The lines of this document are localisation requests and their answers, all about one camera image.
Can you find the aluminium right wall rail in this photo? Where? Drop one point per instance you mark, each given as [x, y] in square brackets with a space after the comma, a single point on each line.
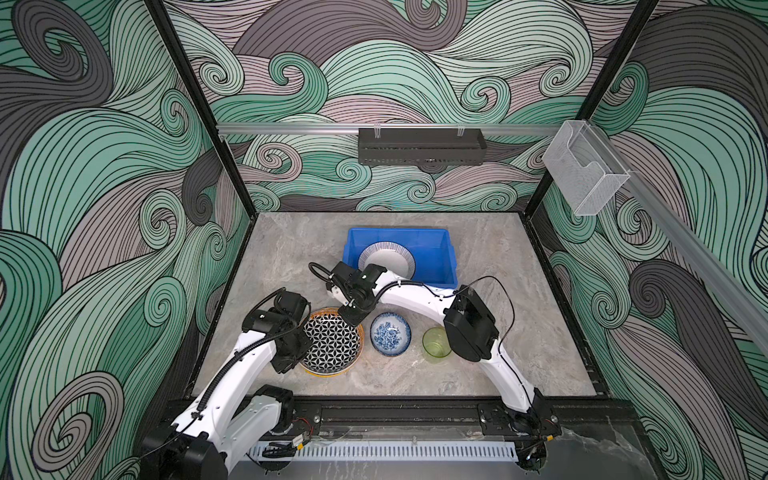
[656, 185]

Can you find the blue white floral bowl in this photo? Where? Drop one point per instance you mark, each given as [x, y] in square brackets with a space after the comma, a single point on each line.
[390, 334]

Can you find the black wall tray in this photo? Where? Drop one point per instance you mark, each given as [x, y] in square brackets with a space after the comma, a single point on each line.
[415, 146]

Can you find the clear acrylic wall holder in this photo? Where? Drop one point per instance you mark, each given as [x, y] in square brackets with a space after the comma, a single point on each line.
[585, 166]

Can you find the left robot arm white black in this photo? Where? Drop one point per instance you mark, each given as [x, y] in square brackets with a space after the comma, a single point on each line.
[214, 432]

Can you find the black striped white plate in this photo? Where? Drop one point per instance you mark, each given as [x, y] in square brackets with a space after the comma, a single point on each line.
[390, 255]

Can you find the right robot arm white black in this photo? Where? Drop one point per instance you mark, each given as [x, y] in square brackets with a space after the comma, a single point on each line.
[469, 324]

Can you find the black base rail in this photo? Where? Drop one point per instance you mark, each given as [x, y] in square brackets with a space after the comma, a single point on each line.
[331, 417]

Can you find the green transparent cup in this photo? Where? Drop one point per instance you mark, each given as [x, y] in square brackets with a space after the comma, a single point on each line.
[435, 345]

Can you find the aluminium back wall rail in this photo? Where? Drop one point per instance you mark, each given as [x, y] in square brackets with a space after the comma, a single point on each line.
[333, 128]

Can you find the aluminium wall rail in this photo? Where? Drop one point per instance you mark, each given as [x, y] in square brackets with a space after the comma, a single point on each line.
[333, 128]
[656, 185]

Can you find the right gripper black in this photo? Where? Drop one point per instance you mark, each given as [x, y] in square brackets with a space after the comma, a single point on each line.
[350, 319]

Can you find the blue plastic bin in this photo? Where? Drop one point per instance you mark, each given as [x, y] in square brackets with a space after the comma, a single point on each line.
[432, 249]

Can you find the white slotted cable duct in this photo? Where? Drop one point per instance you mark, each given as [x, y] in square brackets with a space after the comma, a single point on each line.
[453, 451]

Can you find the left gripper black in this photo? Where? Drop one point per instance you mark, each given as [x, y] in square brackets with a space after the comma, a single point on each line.
[285, 364]

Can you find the yellow rim patterned plate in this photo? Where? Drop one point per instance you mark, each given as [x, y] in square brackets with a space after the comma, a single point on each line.
[336, 345]

